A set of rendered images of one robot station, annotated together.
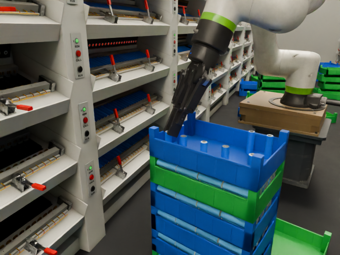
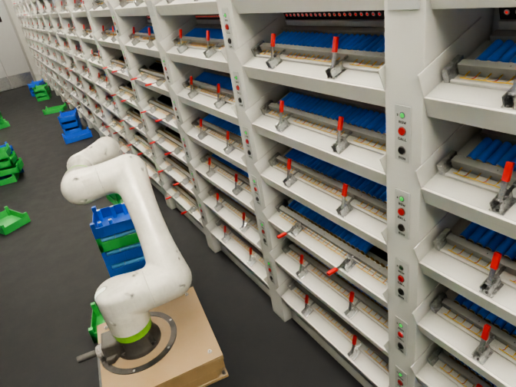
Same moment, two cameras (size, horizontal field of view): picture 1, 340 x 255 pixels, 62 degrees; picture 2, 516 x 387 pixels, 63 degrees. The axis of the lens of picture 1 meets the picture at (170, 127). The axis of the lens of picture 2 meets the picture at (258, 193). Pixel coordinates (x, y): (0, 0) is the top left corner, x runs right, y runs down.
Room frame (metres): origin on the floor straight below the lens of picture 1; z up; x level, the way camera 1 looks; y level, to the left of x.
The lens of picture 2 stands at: (2.36, -1.12, 1.38)
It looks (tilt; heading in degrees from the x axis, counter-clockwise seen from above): 28 degrees down; 129
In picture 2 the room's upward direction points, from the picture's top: 10 degrees counter-clockwise
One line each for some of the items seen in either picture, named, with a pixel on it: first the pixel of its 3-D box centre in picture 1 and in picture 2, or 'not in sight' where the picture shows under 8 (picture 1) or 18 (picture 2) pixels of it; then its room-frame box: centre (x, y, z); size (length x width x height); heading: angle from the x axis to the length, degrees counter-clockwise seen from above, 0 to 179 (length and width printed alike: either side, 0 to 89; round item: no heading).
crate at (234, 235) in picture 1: (214, 196); (133, 240); (0.68, -0.12, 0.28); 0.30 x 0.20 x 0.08; 53
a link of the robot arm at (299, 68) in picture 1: (299, 71); (127, 305); (1.34, -0.61, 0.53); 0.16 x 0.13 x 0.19; 59
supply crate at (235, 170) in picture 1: (217, 143); (124, 213); (0.68, -0.12, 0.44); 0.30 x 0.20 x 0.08; 53
